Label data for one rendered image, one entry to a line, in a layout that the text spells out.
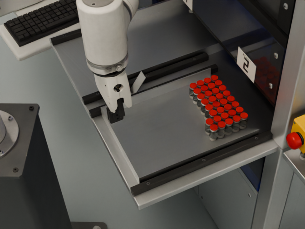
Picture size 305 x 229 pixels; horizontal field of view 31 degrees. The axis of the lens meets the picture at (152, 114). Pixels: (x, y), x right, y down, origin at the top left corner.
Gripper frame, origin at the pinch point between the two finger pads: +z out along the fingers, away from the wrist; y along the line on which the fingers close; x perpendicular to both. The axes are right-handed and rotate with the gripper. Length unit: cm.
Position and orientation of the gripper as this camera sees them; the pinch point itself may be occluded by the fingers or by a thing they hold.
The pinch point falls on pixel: (115, 113)
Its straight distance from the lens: 120.8
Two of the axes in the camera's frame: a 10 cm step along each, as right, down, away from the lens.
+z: 0.4, 6.6, 7.5
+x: -9.0, 3.4, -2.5
